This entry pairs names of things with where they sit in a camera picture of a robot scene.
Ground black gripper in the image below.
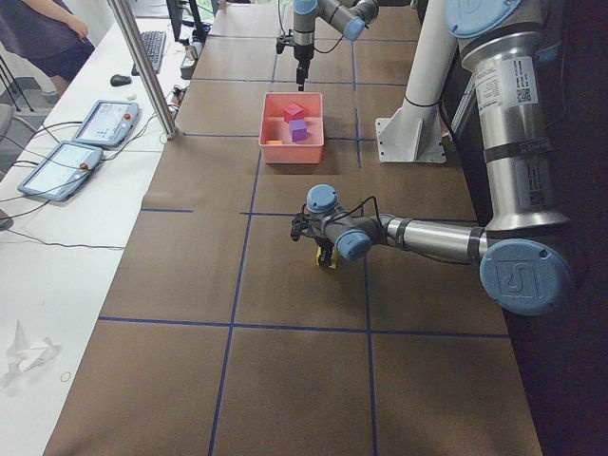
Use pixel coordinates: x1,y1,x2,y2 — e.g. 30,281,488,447
314,237,337,269
296,60,308,92

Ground yellow-green foam block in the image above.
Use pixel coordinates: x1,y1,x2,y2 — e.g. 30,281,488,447
314,247,338,269

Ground red foam block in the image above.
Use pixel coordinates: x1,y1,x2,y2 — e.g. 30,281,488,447
282,103,305,124

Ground purple foam block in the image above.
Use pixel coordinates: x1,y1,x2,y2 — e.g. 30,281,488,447
289,119,309,143

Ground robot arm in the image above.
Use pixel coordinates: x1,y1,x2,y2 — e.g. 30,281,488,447
291,1,577,315
286,0,379,91

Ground pink plastic bin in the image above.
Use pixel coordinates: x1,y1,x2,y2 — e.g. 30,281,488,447
258,92,325,164

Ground brown paper table mat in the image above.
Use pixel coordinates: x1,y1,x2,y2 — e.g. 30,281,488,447
46,5,541,455

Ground black keyboard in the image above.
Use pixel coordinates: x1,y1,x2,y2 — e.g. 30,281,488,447
141,30,166,74

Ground black computer mouse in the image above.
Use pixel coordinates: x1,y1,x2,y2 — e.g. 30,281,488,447
110,74,132,87

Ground far teach pendant tablet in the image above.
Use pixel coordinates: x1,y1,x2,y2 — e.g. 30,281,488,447
72,100,140,148

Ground teach pendant tablet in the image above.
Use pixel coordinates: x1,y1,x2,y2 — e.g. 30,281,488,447
72,100,140,148
18,141,104,201

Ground near teach pendant tablet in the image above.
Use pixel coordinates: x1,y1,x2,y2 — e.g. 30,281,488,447
18,141,104,201

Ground person in dark clothes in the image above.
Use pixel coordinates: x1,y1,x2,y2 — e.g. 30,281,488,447
1,0,94,96

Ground crumpled white paper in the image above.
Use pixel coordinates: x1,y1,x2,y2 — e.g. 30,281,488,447
1,321,62,390

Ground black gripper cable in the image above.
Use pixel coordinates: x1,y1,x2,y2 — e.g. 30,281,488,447
289,195,381,243
275,26,348,54

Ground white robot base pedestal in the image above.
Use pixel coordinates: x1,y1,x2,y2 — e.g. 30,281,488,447
375,0,457,163

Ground aluminium frame post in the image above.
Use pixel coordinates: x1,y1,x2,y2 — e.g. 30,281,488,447
107,0,178,140

